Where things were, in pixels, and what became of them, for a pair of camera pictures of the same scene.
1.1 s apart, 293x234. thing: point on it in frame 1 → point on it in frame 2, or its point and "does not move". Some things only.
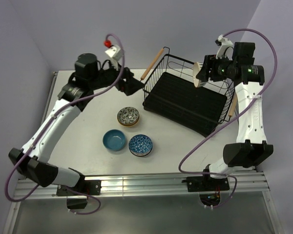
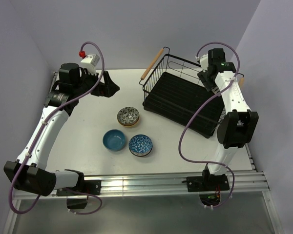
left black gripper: (131, 85) → (107, 89)
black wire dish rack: (170, 92) does not move
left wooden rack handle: (152, 64) does not move
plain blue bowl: (114, 140) does not move
